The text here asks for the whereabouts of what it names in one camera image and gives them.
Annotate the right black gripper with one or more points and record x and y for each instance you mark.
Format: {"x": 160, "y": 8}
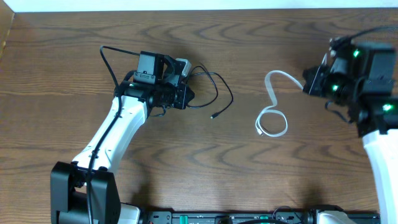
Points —
{"x": 313, "y": 86}

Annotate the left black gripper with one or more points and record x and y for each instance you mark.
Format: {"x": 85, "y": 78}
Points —
{"x": 185, "y": 91}

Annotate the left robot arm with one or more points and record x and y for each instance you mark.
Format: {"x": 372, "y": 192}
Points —
{"x": 84, "y": 190}

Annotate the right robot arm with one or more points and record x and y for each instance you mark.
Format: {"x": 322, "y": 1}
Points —
{"x": 360, "y": 78}

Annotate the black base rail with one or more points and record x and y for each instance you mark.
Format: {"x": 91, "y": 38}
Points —
{"x": 167, "y": 217}

